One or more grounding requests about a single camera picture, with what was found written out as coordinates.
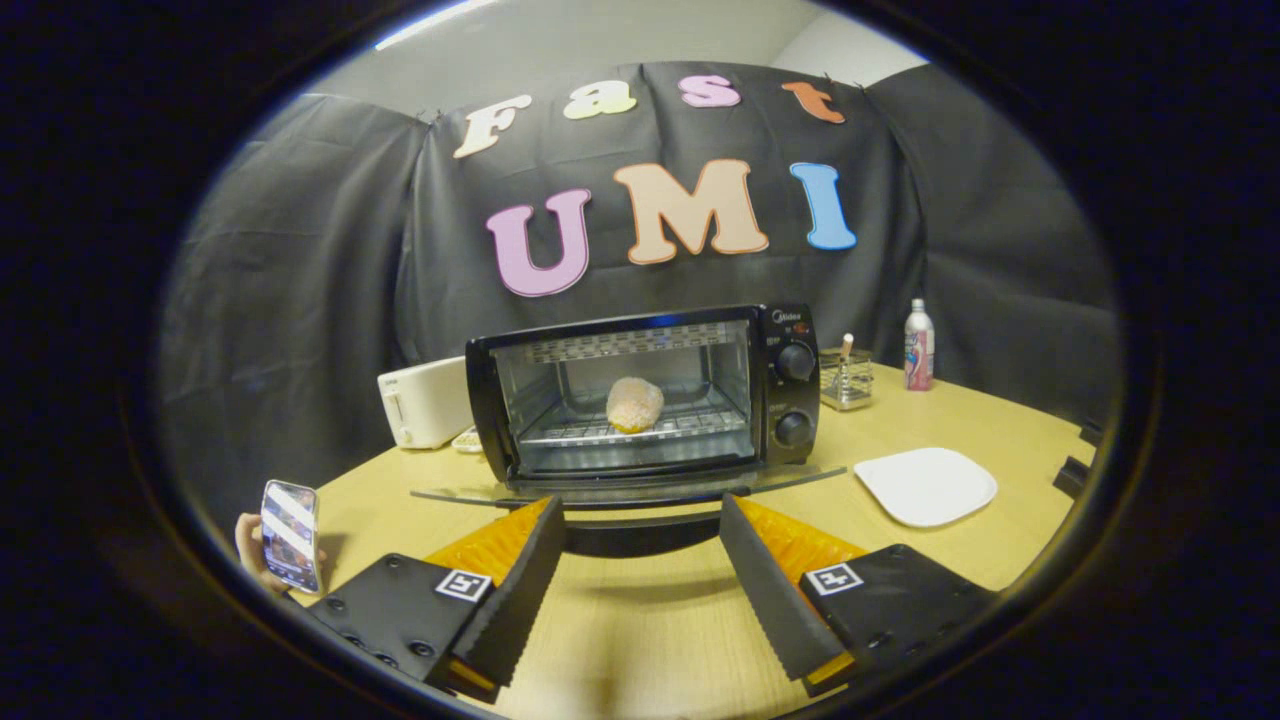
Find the sugar-coated bread roll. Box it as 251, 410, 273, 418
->
606, 376, 665, 435

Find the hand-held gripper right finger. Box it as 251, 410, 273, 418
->
720, 493, 999, 699

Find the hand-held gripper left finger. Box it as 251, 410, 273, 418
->
300, 495, 567, 704

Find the white bread toaster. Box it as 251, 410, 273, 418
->
377, 356, 476, 450

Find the wire mesh holder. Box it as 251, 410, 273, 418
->
818, 347, 874, 412

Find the pink and white bottle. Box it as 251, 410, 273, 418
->
904, 298, 936, 392

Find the white plate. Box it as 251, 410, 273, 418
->
853, 447, 999, 529

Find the black toaster oven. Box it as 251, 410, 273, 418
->
410, 304, 849, 559

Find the smartphone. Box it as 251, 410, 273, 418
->
260, 480, 323, 595

